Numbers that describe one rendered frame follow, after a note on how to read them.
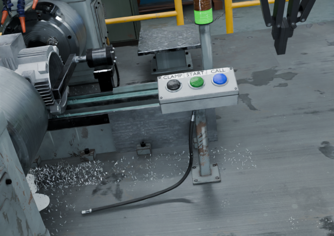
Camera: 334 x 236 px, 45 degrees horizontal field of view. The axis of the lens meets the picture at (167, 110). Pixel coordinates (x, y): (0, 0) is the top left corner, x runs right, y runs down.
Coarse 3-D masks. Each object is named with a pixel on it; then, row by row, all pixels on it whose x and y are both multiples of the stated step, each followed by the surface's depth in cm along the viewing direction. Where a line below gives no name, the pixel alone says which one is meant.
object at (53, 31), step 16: (48, 0) 134; (16, 16) 124; (32, 16) 124; (48, 16) 124; (64, 16) 128; (80, 16) 140; (16, 32) 126; (32, 32) 126; (48, 32) 126; (64, 32) 126; (80, 32) 134; (64, 48) 128; (80, 48) 132; (64, 64) 131
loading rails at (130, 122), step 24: (72, 96) 121; (96, 96) 121; (120, 96) 119; (144, 96) 118; (48, 120) 109; (72, 120) 109; (96, 120) 110; (120, 120) 109; (144, 120) 109; (168, 120) 109; (48, 144) 113; (72, 144) 113; (96, 144) 113; (120, 144) 113; (144, 144) 111; (168, 144) 113
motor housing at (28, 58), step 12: (36, 48) 107; (48, 48) 107; (24, 60) 104; (36, 60) 104; (48, 60) 105; (60, 60) 116; (36, 72) 103; (60, 72) 118; (36, 84) 102; (48, 84) 103; (48, 96) 104; (48, 108) 109
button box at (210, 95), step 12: (192, 72) 88; (204, 72) 88; (216, 72) 87; (228, 72) 87; (180, 84) 86; (204, 84) 85; (216, 84) 85; (228, 84) 85; (168, 96) 85; (180, 96) 84; (192, 96) 84; (204, 96) 84; (216, 96) 85; (228, 96) 85; (168, 108) 87; (180, 108) 87; (192, 108) 87; (204, 108) 88
